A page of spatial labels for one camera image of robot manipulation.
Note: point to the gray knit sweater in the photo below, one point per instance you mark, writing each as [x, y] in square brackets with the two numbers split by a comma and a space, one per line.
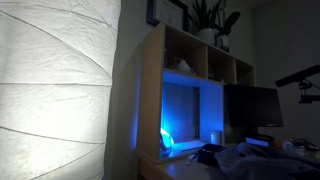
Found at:
[260, 163]

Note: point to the wooden shelf unit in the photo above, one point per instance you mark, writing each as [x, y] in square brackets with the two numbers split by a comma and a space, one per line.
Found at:
[150, 100]

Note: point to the white teapot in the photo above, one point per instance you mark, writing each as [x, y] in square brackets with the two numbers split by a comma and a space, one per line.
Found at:
[184, 66]

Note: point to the blue glowing globe light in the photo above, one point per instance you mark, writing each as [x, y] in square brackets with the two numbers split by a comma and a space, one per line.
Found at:
[166, 141]

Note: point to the plant in white pot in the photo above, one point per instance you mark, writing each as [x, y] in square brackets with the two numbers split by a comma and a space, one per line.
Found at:
[207, 35]

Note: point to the white cylinder speaker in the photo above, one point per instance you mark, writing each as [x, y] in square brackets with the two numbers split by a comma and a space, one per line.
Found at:
[215, 138]

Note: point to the black framed picture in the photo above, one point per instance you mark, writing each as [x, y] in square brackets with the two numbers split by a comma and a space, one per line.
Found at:
[166, 11]

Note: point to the plant in small pot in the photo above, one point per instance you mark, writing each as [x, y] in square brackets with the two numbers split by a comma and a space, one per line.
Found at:
[222, 41]

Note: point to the dark blue bag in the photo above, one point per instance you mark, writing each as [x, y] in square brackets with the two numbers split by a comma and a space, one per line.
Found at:
[208, 155]

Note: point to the black computer monitor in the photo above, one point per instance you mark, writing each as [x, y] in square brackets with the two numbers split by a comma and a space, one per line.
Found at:
[253, 106]

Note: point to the white paper lamp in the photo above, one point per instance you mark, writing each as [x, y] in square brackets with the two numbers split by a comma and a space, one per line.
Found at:
[50, 83]

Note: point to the blue lit box device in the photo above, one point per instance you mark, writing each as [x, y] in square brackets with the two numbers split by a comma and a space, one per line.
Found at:
[258, 141]

